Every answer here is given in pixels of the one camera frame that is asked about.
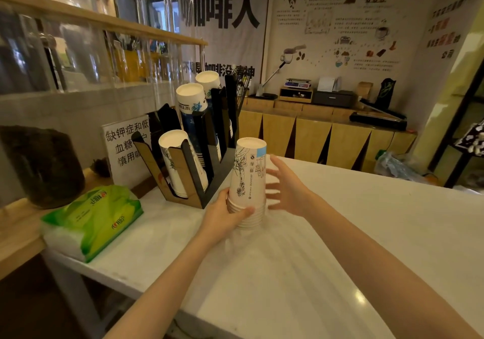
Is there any person's left hand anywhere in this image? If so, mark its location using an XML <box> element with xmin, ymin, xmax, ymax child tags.
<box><xmin>199</xmin><ymin>188</ymin><xmax>256</xmax><ymax>246</ymax></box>

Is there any person's right hand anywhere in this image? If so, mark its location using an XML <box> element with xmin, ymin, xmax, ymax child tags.
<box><xmin>265</xmin><ymin>155</ymin><xmax>316</xmax><ymax>219</ymax></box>

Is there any stack of sketch-print paper cups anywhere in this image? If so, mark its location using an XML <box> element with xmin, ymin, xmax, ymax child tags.
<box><xmin>226</xmin><ymin>137</ymin><xmax>268</xmax><ymax>231</ymax></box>

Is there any person's left forearm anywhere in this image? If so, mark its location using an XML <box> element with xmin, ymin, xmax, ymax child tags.
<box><xmin>103</xmin><ymin>229</ymin><xmax>218</xmax><ymax>339</ymax></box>

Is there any person's right forearm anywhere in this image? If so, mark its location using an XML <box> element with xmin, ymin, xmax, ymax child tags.
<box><xmin>302</xmin><ymin>195</ymin><xmax>484</xmax><ymax>339</ymax></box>

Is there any black and wood cup holder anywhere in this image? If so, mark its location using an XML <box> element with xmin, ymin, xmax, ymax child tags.
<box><xmin>131</xmin><ymin>74</ymin><xmax>251</xmax><ymax>210</ymax></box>

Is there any wooden counter cabinet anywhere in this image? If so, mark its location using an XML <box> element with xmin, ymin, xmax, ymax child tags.
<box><xmin>237</xmin><ymin>96</ymin><xmax>418</xmax><ymax>174</ymax></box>

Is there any small wooden box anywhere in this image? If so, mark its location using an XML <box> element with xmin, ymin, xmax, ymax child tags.
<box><xmin>279</xmin><ymin>87</ymin><xmax>314</xmax><ymax>104</ymax></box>

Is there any digital weighing scale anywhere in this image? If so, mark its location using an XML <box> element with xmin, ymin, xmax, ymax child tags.
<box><xmin>284</xmin><ymin>78</ymin><xmax>312</xmax><ymax>90</ymax></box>

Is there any black printer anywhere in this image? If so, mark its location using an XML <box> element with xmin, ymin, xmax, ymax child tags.
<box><xmin>312</xmin><ymin>90</ymin><xmax>356</xmax><ymax>108</ymax></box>

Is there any white receipt device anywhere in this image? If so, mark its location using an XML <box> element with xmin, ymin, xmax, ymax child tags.
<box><xmin>316</xmin><ymin>76</ymin><xmax>342</xmax><ymax>93</ymax></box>

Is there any stack of white paper cups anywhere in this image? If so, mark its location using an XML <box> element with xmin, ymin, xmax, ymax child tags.
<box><xmin>158</xmin><ymin>129</ymin><xmax>209</xmax><ymax>199</ymax></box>

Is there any stack of blue paper cups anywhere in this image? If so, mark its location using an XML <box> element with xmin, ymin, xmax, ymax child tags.
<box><xmin>175</xmin><ymin>83</ymin><xmax>223</xmax><ymax>170</ymax></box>

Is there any stack of blue-white paper cups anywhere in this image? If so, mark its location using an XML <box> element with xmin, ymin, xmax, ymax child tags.
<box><xmin>195</xmin><ymin>71</ymin><xmax>223</xmax><ymax>99</ymax></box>

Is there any black sealing machine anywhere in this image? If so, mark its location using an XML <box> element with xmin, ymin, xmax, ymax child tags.
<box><xmin>349</xmin><ymin>98</ymin><xmax>408</xmax><ymax>132</ymax></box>

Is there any brown paper bag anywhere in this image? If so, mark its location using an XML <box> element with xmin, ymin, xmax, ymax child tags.
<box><xmin>355</xmin><ymin>81</ymin><xmax>374</xmax><ymax>100</ymax></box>

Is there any clear plastic bag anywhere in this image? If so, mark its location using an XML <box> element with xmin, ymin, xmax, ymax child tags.
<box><xmin>374</xmin><ymin>151</ymin><xmax>430</xmax><ymax>185</ymax></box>

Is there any black bag with green print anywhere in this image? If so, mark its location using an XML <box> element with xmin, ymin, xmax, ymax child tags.
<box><xmin>374</xmin><ymin>78</ymin><xmax>397</xmax><ymax>111</ymax></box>

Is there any white acrylic notice sign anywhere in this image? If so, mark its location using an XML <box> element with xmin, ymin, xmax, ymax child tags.
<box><xmin>101</xmin><ymin>114</ymin><xmax>153</xmax><ymax>189</ymax></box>

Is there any green tissue pack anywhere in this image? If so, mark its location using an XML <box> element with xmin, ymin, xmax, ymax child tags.
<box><xmin>40</xmin><ymin>185</ymin><xmax>144</xmax><ymax>264</ymax></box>

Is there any white banner with black lettering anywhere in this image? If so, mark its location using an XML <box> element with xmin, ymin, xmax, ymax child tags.
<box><xmin>177</xmin><ymin>0</ymin><xmax>271</xmax><ymax>83</ymax></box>

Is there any black metal shelf rack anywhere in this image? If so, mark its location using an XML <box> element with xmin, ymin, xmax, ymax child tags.
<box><xmin>427</xmin><ymin>58</ymin><xmax>484</xmax><ymax>190</ymax></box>

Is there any black and white patterned item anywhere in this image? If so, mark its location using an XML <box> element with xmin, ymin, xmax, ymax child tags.
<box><xmin>455</xmin><ymin>121</ymin><xmax>484</xmax><ymax>157</ymax></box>

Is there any dark glass jar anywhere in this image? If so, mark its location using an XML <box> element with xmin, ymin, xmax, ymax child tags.
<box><xmin>0</xmin><ymin>125</ymin><xmax>86</xmax><ymax>210</ymax></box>

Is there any clear glass partition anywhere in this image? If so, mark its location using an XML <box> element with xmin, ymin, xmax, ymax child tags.
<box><xmin>0</xmin><ymin>0</ymin><xmax>206</xmax><ymax>97</ymax></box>

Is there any illustrated wall poster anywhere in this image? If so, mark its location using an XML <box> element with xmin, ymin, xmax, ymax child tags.
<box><xmin>265</xmin><ymin>0</ymin><xmax>439</xmax><ymax>86</ymax></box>

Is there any wooden shelf rail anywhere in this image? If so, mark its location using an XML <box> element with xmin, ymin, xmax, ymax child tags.
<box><xmin>0</xmin><ymin>0</ymin><xmax>209</xmax><ymax>47</ymax></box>

